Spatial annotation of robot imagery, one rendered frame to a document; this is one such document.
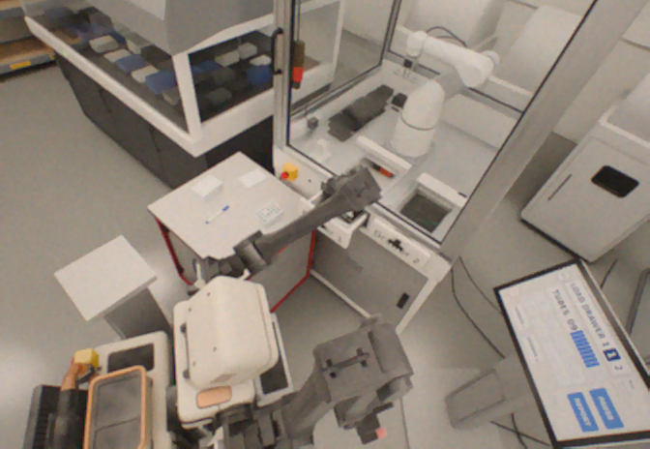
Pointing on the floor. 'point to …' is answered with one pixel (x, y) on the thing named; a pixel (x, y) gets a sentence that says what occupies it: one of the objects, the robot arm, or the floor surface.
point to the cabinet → (368, 273)
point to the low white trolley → (233, 227)
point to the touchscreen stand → (463, 404)
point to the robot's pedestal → (116, 290)
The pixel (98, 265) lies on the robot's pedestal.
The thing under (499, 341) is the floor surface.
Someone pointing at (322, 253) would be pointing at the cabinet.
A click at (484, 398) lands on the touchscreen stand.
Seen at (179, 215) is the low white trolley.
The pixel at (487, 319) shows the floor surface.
